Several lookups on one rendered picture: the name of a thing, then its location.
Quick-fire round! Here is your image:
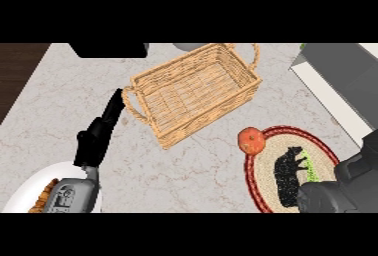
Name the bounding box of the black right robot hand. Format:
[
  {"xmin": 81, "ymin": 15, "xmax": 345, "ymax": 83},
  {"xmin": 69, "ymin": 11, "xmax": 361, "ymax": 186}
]
[{"xmin": 361, "ymin": 130, "xmax": 378, "ymax": 162}]

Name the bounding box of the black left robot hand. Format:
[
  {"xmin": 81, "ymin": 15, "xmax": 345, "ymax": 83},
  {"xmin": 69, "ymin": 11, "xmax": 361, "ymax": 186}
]
[{"xmin": 72, "ymin": 87, "xmax": 125, "ymax": 168}]

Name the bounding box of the round red-rimmed bear placemat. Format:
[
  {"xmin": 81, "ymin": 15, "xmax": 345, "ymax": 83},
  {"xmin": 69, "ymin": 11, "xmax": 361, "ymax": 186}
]
[{"xmin": 243, "ymin": 125, "xmax": 341, "ymax": 214}]

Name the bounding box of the white flat panel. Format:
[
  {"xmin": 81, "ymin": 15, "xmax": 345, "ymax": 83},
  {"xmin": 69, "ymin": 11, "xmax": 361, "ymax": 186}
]
[{"xmin": 287, "ymin": 61, "xmax": 375, "ymax": 150}]

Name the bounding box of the brown food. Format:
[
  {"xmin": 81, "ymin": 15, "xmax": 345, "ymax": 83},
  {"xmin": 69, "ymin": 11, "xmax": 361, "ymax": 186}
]
[{"xmin": 26, "ymin": 177, "xmax": 60, "ymax": 214}]

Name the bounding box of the white plate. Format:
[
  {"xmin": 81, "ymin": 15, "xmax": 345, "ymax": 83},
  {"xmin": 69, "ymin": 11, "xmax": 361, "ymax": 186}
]
[{"xmin": 0, "ymin": 160, "xmax": 104, "ymax": 214}]

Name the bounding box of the dark grey appliance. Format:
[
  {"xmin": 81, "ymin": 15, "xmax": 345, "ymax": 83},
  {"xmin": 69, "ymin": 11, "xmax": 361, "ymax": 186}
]
[{"xmin": 292, "ymin": 43, "xmax": 378, "ymax": 132}]

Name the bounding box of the orange round fruit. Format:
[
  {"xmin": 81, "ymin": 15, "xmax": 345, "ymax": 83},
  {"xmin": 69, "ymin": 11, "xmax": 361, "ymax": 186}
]
[{"xmin": 237, "ymin": 126, "xmax": 267, "ymax": 156}]

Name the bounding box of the black appliance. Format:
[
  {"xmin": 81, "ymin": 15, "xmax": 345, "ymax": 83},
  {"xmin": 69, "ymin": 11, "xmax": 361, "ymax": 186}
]
[{"xmin": 67, "ymin": 43, "xmax": 150, "ymax": 60}]

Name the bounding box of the pale grey bowl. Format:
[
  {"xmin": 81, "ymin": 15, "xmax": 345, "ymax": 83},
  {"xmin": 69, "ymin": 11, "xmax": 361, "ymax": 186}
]
[{"xmin": 171, "ymin": 43, "xmax": 214, "ymax": 53}]

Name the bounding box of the wicker basket with handles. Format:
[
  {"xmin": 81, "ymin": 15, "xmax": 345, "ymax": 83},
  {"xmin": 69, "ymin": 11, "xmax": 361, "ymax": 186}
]
[{"xmin": 119, "ymin": 43, "xmax": 262, "ymax": 151}]

